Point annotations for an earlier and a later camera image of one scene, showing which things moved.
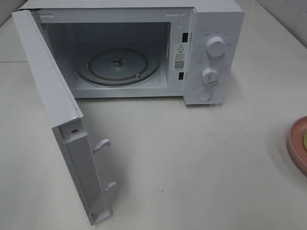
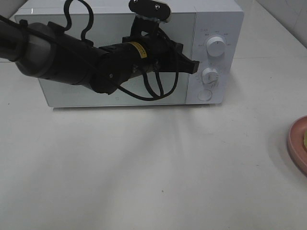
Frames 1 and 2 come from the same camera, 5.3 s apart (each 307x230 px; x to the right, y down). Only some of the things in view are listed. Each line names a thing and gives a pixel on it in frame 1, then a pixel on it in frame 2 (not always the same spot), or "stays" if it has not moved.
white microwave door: [77, 150] → [103, 29]
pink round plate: [296, 142] stays
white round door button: [205, 95] stays
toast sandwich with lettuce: [305, 139] stays
